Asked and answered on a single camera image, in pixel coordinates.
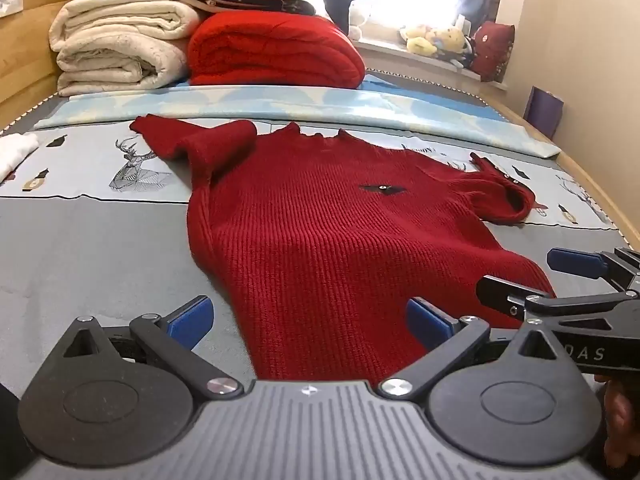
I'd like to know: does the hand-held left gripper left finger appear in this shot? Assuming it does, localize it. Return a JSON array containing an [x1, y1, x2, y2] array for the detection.
[[60, 296, 245, 402]]

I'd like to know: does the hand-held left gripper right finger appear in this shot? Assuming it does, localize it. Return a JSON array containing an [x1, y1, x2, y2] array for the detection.
[[378, 298, 581, 403]]

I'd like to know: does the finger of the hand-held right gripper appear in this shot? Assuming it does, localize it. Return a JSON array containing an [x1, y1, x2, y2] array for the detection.
[[477, 275, 640, 331], [547, 247, 640, 288]]

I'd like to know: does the dark red knit sweater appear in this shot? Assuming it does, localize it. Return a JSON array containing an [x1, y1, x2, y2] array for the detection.
[[130, 115, 558, 383]]

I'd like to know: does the person's right hand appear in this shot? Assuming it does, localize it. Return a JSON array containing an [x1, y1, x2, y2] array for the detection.
[[595, 375, 640, 480]]

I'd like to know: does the deer printed bed sheet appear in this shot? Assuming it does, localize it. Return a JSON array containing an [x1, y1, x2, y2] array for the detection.
[[0, 71, 640, 480]]

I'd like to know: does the purple box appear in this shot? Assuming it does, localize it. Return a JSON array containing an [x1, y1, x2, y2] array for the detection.
[[525, 86, 565, 138]]

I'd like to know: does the dark red cushion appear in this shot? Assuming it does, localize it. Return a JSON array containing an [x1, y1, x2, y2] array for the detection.
[[470, 21, 516, 82]]

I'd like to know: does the light blue patterned quilt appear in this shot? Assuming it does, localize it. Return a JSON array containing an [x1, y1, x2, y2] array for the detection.
[[35, 80, 562, 159]]

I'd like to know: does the white cloth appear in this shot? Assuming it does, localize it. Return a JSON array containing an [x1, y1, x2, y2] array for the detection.
[[0, 132, 41, 182]]

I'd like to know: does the yellow and blue plush toy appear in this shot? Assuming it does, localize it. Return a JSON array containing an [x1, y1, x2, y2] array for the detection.
[[434, 25, 475, 67]]

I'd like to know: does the beige window sill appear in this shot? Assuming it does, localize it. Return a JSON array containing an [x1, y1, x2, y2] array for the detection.
[[357, 37, 501, 92]]

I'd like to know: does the cream folded fleece blanket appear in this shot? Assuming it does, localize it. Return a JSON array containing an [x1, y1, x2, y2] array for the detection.
[[48, 0, 201, 98]]

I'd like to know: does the red folded blanket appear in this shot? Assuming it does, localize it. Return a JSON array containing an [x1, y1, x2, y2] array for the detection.
[[187, 11, 367, 88]]

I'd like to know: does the white teddy bear plush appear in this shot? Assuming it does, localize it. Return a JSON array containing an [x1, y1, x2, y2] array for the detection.
[[346, 0, 372, 42]]

